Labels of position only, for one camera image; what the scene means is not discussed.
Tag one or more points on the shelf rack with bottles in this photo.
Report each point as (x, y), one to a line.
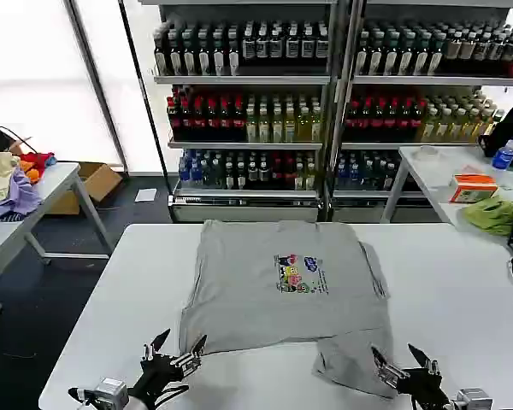
(243, 107)
(410, 107)

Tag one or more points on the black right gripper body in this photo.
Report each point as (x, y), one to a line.
(423, 384)

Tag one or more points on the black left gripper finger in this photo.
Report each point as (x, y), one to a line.
(192, 359)
(160, 338)

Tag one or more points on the clear tape roll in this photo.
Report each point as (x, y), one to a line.
(427, 152)

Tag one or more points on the green cloth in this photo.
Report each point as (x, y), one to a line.
(491, 215)

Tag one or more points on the person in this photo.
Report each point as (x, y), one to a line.
(511, 128)

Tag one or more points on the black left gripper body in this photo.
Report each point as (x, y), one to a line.
(156, 373)

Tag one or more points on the black slanted pole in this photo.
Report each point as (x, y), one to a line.
(147, 111)

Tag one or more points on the red cloth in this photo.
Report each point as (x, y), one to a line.
(36, 159)

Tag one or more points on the white paper sheet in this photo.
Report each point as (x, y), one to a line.
(145, 195)

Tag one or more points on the white desk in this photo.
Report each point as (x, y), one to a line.
(436, 171)

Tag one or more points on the brown cardboard box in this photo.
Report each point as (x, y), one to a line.
(98, 181)

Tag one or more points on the grey window frame post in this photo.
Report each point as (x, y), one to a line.
(96, 85)

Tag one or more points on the purple cloth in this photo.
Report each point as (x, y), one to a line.
(19, 196)

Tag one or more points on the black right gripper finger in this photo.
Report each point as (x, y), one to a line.
(425, 359)
(389, 369)

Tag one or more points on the orange cloth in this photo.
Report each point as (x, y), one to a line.
(33, 175)

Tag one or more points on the orange tissue box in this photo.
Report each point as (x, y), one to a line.
(472, 188)

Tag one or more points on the grey printed polo shirt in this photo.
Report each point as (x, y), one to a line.
(278, 294)

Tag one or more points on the blue-label water bottle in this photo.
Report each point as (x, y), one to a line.
(503, 157)

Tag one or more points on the white side table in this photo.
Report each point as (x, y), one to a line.
(47, 192)

